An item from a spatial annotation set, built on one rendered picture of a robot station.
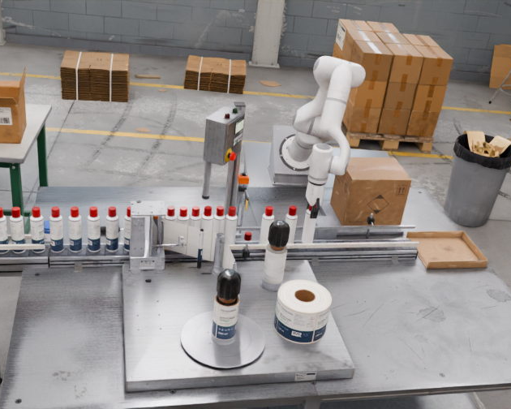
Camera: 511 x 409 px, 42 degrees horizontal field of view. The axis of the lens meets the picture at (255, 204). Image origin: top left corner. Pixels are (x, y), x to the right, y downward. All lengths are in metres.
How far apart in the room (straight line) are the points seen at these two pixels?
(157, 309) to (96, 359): 0.31
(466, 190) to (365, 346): 2.80
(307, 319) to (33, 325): 1.01
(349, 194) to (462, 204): 2.20
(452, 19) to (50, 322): 6.86
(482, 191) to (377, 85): 1.51
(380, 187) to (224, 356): 1.26
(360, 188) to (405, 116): 3.18
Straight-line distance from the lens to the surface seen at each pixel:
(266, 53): 8.25
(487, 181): 5.23
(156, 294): 2.69
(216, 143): 2.74
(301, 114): 3.29
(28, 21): 8.43
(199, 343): 2.46
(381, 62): 6.11
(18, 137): 4.10
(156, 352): 2.44
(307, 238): 3.02
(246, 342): 2.49
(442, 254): 3.33
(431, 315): 2.92
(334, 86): 2.87
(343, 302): 2.86
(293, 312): 2.45
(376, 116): 6.28
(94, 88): 6.80
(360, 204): 3.28
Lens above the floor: 2.52
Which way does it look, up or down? 29 degrees down
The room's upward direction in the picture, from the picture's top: 7 degrees clockwise
